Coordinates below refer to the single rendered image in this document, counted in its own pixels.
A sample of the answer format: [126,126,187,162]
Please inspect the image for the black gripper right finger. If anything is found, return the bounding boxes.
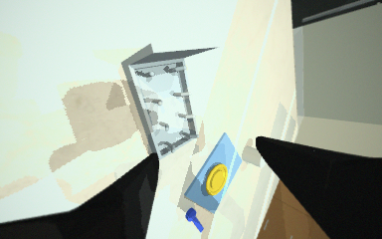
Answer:
[256,136,382,239]

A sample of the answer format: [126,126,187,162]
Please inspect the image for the light blue flat mat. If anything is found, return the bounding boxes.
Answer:
[184,132,242,214]

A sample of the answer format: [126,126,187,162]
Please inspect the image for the yellow plate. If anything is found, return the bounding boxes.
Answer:
[206,164,228,196]

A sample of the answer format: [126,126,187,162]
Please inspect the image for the grey dish rack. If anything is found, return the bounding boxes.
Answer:
[121,40,220,160]

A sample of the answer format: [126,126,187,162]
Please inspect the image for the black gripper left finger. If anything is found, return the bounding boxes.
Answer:
[0,152,159,239]

